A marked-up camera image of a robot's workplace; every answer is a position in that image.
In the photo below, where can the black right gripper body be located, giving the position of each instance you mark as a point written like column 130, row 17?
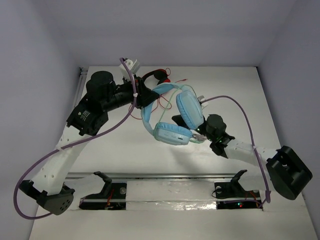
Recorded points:
column 201, row 129

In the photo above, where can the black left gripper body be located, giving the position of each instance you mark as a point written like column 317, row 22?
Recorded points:
column 140, row 91

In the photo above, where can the light blue headphones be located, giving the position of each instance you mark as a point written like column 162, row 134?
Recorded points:
column 190, row 116

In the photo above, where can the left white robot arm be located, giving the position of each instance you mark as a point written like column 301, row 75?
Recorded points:
column 103, row 95

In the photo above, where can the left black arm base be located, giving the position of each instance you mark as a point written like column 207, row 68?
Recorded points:
column 112, row 195

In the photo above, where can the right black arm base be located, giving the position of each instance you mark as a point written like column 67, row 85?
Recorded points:
column 230, row 195

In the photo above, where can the red black headphones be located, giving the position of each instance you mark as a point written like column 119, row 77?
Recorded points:
column 159, row 74

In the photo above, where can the white foam front board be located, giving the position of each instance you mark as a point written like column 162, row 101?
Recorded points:
column 280, row 220

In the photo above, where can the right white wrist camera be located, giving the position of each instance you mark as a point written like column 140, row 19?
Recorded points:
column 202, row 101

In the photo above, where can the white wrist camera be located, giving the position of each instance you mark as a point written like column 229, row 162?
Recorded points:
column 202, row 101
column 132, row 65

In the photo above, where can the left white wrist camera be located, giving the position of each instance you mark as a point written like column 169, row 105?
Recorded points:
column 132, row 65

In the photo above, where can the aluminium left side rail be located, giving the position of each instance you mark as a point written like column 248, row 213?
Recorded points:
column 83, row 71

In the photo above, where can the aluminium rail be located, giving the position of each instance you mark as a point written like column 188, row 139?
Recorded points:
column 83, row 71
column 168, row 176

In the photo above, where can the aluminium front rail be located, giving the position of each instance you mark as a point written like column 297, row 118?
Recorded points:
column 168, row 176

